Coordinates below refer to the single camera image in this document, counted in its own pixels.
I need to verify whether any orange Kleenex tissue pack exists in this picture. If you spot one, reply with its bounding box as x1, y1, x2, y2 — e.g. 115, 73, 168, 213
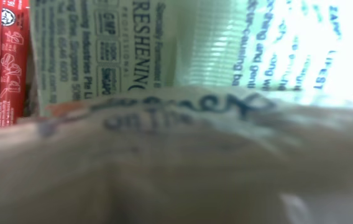
0, 87, 353, 223

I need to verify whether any teal wet wipes pack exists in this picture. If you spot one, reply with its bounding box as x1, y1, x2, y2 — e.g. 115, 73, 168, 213
30, 0, 353, 114

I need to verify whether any red stick sachet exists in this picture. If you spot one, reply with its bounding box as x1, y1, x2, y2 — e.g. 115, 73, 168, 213
0, 0, 30, 127

